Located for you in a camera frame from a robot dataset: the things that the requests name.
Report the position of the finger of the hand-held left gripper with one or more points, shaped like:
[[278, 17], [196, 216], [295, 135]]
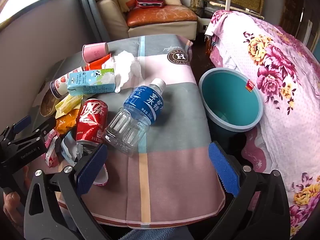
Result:
[[37, 132], [23, 123]]

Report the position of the black stereo device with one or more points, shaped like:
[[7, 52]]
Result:
[[206, 8]]

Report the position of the blue white packet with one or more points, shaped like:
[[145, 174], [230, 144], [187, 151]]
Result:
[[68, 147]]

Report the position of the floral pink bedsheet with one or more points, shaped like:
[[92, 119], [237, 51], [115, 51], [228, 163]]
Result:
[[275, 120]]

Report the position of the white red wrapper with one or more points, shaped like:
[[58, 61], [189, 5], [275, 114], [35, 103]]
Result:
[[102, 177]]

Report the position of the orange seat cushion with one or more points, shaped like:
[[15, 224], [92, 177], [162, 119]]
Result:
[[160, 15]]

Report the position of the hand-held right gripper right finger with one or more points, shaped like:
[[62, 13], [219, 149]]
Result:
[[223, 170]]

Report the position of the strawberry yogurt cup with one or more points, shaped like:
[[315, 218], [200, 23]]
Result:
[[60, 83]]

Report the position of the white tissue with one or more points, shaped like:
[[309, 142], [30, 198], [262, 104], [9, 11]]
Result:
[[125, 65]]

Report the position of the blue cloth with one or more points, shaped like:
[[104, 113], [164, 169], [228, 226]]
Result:
[[155, 233]]

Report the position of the person's left hand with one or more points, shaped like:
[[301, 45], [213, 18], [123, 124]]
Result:
[[11, 202]]

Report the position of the white side table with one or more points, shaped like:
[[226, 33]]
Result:
[[203, 23]]

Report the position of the teal trash bin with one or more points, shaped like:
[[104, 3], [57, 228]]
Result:
[[225, 95]]

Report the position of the orange snack packet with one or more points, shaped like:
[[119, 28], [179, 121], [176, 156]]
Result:
[[97, 63]]

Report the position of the pink small packet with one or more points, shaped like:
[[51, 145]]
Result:
[[51, 152]]

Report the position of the pink paper cup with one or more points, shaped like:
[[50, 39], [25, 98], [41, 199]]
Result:
[[95, 51]]

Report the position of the wooden stick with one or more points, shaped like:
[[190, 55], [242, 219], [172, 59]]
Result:
[[220, 4]]

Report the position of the beige leather sofa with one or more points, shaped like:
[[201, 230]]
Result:
[[160, 32]]

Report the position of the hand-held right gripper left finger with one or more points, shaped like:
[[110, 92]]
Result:
[[91, 167]]

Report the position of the brown wooden door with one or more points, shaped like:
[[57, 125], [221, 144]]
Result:
[[292, 5]]

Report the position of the orange yellow snack bag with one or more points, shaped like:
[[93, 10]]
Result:
[[66, 122]]

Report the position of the clear plastic water bottle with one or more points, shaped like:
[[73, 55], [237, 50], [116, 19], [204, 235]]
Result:
[[140, 105]]

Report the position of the red soda can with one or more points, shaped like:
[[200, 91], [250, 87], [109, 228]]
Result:
[[91, 120]]

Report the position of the light blue milk carton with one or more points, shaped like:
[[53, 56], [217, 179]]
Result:
[[90, 81]]

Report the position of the yellow white wrapper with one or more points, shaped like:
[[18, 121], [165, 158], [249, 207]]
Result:
[[67, 103]]

